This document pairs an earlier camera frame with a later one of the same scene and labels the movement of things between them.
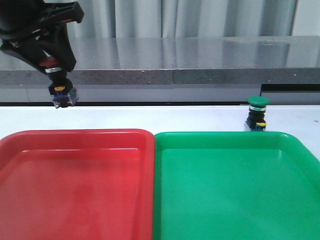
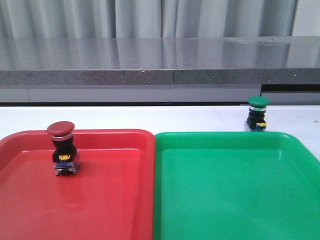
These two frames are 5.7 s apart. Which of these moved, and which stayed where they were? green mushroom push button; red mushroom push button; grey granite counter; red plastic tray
Moved: red mushroom push button
Stayed: red plastic tray; grey granite counter; green mushroom push button
